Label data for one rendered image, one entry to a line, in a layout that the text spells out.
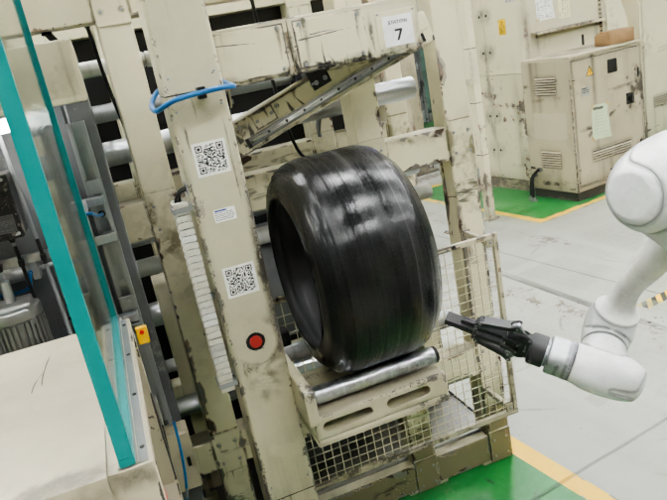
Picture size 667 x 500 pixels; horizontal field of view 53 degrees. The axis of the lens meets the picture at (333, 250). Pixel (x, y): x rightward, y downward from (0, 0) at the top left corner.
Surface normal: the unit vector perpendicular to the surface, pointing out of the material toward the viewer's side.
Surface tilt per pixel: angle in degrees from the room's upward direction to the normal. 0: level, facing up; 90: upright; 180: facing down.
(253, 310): 90
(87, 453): 0
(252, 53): 90
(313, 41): 90
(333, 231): 58
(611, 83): 90
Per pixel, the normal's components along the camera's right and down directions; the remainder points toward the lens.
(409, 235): 0.25, -0.11
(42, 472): -0.18, -0.94
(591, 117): 0.47, 0.18
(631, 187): -0.83, 0.24
